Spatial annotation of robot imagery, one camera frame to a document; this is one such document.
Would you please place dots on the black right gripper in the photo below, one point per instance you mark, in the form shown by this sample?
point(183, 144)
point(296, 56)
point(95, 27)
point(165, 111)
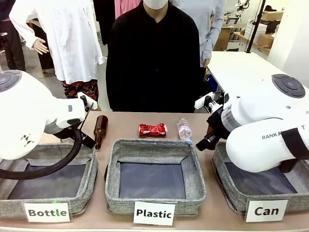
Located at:
point(217, 125)

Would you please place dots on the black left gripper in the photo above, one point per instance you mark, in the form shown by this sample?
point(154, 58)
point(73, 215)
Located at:
point(88, 141)

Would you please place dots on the brown glass bottle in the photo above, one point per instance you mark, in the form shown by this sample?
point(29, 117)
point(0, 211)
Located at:
point(100, 131)

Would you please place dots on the small pink label plastic bottle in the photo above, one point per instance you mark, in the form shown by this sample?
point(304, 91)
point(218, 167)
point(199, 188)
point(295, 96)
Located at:
point(184, 130)

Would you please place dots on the crushed red can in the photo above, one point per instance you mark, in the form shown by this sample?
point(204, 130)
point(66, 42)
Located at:
point(152, 130)

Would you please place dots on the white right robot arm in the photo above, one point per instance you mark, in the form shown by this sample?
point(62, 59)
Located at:
point(260, 120)

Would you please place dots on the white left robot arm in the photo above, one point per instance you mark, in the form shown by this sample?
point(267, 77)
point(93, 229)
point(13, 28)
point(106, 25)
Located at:
point(24, 108)

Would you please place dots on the grey fabric basket labelled Can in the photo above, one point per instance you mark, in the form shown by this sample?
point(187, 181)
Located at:
point(227, 178)

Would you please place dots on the grey fabric basket labelled Plastic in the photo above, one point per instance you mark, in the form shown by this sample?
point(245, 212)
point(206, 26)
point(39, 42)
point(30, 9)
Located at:
point(154, 147)

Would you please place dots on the grey fabric basket labelled Bottle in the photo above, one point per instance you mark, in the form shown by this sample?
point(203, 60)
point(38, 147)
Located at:
point(48, 205)

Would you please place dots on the white Can label card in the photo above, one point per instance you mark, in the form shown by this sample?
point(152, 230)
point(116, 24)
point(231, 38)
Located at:
point(266, 211)

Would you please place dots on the red floral shorts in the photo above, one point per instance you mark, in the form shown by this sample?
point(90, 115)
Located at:
point(82, 88)

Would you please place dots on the white Bottle label card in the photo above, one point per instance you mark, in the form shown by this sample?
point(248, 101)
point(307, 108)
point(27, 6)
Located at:
point(47, 212)

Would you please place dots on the white Plastic label card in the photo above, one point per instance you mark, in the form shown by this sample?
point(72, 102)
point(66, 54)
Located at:
point(154, 213)

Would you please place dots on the person in black top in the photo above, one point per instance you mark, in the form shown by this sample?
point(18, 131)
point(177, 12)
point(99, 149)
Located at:
point(154, 60)

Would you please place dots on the mannequin in white shirt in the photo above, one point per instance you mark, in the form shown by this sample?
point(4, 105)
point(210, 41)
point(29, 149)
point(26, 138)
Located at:
point(67, 36)

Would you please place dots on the brown cardboard desk panel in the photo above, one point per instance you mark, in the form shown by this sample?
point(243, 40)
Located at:
point(223, 38)

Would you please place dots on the hanging black garment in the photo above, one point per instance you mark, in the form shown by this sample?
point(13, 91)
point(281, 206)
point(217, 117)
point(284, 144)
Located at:
point(106, 24)

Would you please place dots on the dark clothed figure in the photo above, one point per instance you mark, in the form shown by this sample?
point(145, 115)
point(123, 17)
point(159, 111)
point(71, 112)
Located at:
point(12, 48)

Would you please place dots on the low cardboard box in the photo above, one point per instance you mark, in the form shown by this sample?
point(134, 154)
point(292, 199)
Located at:
point(265, 40)

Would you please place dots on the black stand pole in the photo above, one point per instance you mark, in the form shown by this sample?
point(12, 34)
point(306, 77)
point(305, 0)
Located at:
point(256, 24)

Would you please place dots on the hanging pink garment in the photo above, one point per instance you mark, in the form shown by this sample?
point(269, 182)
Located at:
point(123, 7)

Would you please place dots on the cardboard box on shelf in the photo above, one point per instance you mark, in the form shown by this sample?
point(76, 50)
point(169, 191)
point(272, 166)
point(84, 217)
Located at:
point(272, 15)

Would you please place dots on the white face mask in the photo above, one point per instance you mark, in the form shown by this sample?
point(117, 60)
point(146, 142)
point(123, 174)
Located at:
point(155, 3)

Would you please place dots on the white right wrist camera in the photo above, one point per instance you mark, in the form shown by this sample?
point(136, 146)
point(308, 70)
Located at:
point(200, 102)

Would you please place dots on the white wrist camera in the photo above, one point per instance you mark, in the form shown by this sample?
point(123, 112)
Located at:
point(200, 102)
point(88, 99)

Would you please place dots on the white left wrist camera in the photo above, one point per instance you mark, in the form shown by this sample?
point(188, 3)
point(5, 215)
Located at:
point(88, 99)

